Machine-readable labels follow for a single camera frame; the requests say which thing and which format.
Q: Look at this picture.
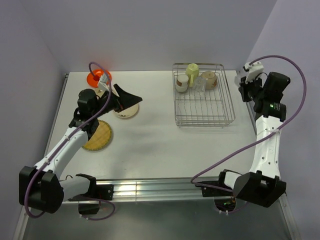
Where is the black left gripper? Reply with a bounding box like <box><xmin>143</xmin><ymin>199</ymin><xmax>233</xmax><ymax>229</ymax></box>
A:
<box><xmin>92</xmin><ymin>84</ymin><xmax>142</xmax><ymax>118</ymax></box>

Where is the beige plate black spot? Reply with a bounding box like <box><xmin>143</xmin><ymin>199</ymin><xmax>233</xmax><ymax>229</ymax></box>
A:
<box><xmin>113</xmin><ymin>103</ymin><xmax>139</xmax><ymax>119</ymax></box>

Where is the beige ceramic bowl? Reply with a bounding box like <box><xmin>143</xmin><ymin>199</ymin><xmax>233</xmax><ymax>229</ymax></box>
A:
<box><xmin>200</xmin><ymin>71</ymin><xmax>218</xmax><ymax>90</ymax></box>

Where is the yellow woven pattern plate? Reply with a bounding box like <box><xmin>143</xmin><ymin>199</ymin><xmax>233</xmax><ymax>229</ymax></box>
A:
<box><xmin>82</xmin><ymin>120</ymin><xmax>113</xmax><ymax>152</ymax></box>

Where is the wire dish rack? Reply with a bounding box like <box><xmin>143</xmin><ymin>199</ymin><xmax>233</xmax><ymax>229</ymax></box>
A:
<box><xmin>173</xmin><ymin>63</ymin><xmax>236</xmax><ymax>127</ymax></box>

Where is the clear plastic cup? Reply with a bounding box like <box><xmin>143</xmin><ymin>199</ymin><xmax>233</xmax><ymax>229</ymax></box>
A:
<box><xmin>192</xmin><ymin>76</ymin><xmax>207</xmax><ymax>92</ymax></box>

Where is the metal tumbler cup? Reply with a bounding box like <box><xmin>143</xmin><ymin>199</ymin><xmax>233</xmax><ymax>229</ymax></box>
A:
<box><xmin>175</xmin><ymin>74</ymin><xmax>189</xmax><ymax>93</ymax></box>

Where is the pale green mug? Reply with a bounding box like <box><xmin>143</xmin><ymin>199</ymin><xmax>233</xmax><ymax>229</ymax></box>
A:
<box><xmin>185</xmin><ymin>63</ymin><xmax>200</xmax><ymax>88</ymax></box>

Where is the clear glass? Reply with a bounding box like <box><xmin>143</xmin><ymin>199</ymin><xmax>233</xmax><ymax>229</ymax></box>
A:
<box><xmin>234</xmin><ymin>71</ymin><xmax>247</xmax><ymax>87</ymax></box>

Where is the beige floral plate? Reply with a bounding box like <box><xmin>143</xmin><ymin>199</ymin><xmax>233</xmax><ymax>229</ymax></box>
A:
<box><xmin>95</xmin><ymin>88</ymin><xmax>110</xmax><ymax>99</ymax></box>

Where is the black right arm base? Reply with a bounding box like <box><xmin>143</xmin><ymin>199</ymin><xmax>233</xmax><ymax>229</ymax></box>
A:
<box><xmin>196</xmin><ymin>180</ymin><xmax>248</xmax><ymax>213</ymax></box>

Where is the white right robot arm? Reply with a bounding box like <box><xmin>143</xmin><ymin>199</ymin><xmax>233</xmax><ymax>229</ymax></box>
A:
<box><xmin>216</xmin><ymin>72</ymin><xmax>291</xmax><ymax>208</ymax></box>

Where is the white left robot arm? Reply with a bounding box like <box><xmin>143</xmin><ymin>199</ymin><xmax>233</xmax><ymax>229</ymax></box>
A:
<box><xmin>18</xmin><ymin>84</ymin><xmax>143</xmax><ymax>218</ymax></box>

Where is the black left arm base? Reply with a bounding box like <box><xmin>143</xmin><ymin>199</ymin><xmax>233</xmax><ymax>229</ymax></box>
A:
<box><xmin>67</xmin><ymin>184</ymin><xmax>116</xmax><ymax>221</ymax></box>

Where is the orange plastic plate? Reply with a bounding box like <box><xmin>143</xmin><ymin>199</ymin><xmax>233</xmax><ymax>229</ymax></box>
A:
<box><xmin>86</xmin><ymin>69</ymin><xmax>104</xmax><ymax>88</ymax></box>

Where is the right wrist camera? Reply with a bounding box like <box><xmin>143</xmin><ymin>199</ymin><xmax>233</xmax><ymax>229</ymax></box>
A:
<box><xmin>241</xmin><ymin>61</ymin><xmax>264</xmax><ymax>84</ymax></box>

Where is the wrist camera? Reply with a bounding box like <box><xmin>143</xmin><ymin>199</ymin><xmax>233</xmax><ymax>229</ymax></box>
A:
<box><xmin>241</xmin><ymin>61</ymin><xmax>264</xmax><ymax>84</ymax></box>
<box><xmin>98</xmin><ymin>73</ymin><xmax>110</xmax><ymax>91</ymax></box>

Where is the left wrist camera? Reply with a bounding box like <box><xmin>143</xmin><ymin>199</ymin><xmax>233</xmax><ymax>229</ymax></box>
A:
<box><xmin>98</xmin><ymin>73</ymin><xmax>110</xmax><ymax>91</ymax></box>

